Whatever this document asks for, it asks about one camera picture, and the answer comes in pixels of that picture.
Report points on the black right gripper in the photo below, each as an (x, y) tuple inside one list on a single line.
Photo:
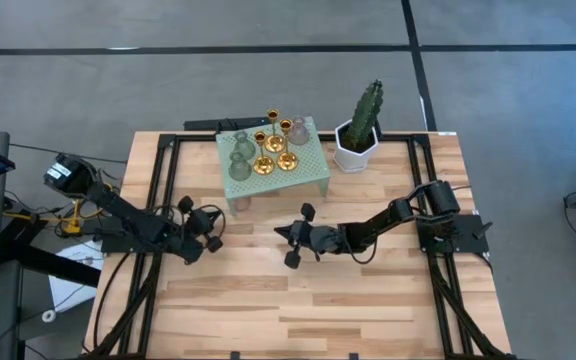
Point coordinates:
[(313, 237)]

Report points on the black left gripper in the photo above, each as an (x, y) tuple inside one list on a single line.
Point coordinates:
[(200, 222)]

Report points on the gold metal candlestick holder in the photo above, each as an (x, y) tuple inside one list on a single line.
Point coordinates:
[(263, 166), (287, 162), (274, 145)]

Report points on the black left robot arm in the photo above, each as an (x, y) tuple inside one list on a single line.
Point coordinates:
[(118, 205)]

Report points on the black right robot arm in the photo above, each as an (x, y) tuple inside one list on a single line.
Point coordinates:
[(383, 220)]

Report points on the green perforated metal shelf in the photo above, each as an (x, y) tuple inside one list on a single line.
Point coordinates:
[(313, 167)]

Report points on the white hexagonal plant pot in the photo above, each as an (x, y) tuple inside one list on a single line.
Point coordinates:
[(355, 160)]

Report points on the black mounting plate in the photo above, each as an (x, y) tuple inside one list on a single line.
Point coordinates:
[(203, 124)]

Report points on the yellow clamp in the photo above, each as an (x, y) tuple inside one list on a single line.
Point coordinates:
[(74, 222)]

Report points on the tall green cactus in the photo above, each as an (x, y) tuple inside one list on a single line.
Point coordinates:
[(365, 112)]

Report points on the white paper sheet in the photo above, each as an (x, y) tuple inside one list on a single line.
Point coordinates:
[(75, 295)]

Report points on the black stand leg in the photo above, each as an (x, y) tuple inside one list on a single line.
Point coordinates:
[(53, 262)]

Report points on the white tape roll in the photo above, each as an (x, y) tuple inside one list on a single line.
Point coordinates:
[(44, 316)]

